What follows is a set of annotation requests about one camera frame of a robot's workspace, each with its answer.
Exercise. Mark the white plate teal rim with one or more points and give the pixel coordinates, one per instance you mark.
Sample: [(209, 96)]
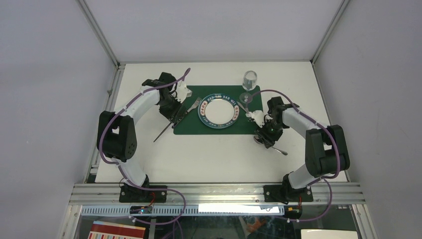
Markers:
[(218, 111)]

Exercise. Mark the white slotted cable duct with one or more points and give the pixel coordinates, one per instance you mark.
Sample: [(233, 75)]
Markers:
[(192, 210)]

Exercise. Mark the orange object under table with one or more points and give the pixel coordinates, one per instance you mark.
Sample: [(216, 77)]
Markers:
[(253, 224)]

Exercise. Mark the silver fork dark handle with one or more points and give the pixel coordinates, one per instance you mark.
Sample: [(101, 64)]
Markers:
[(193, 106)]

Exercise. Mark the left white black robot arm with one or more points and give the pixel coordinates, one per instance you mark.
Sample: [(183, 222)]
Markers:
[(117, 141)]

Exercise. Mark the red striped book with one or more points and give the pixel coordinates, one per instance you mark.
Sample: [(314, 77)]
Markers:
[(106, 230)]

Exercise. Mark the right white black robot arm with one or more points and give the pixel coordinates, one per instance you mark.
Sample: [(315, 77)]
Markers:
[(326, 152)]

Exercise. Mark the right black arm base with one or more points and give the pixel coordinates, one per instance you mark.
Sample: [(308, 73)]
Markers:
[(286, 194)]

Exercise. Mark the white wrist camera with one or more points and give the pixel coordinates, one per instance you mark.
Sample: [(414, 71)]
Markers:
[(257, 117), (182, 92)]

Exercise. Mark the silver spoon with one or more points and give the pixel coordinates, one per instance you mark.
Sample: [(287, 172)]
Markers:
[(280, 151)]

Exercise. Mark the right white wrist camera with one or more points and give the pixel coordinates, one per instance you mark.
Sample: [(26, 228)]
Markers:
[(257, 117)]

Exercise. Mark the dark green placemat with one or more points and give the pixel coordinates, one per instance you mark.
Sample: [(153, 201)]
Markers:
[(192, 125)]

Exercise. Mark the silver table knife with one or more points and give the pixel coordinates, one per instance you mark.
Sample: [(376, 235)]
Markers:
[(244, 108)]

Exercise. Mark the aluminium frame rail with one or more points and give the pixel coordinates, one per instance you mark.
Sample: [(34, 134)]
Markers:
[(342, 193)]

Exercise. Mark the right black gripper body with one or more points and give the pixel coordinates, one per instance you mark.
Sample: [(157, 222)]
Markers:
[(271, 130)]

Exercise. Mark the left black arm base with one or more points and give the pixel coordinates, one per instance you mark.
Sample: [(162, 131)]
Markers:
[(130, 194)]

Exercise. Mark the white box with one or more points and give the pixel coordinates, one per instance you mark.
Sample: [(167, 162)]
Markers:
[(327, 234)]

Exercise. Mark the clear drinking glass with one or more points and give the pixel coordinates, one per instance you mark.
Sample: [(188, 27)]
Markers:
[(248, 84)]

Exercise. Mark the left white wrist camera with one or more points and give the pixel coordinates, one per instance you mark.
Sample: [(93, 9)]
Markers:
[(182, 92)]

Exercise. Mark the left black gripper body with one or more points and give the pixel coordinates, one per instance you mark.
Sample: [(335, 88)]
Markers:
[(169, 107)]

